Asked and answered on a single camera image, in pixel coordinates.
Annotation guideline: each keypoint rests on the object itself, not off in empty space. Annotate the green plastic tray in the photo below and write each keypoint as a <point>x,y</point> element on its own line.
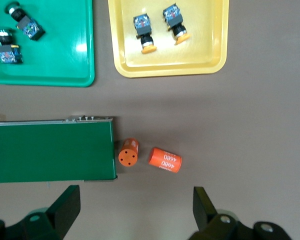
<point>60,57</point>

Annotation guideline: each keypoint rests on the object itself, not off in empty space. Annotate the yellow plastic tray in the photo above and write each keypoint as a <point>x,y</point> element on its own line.
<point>202,50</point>

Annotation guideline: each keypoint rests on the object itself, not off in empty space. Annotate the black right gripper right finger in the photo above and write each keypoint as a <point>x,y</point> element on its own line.
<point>207,217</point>

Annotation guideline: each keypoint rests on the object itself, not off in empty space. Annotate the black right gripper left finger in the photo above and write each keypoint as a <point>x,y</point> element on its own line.
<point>60,215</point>

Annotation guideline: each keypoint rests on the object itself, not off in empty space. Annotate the green conveyor belt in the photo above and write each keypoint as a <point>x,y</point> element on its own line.
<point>52,150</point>

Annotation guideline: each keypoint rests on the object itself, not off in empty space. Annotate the yellow push button switch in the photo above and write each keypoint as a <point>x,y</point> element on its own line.
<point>143,30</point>
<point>175,20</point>

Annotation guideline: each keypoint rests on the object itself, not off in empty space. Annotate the orange printed cylinder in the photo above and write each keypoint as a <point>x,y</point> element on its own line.
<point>128,153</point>
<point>165,160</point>

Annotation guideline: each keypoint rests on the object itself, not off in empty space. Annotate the green push button switch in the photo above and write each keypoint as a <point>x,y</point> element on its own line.
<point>7,50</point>
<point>27,26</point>

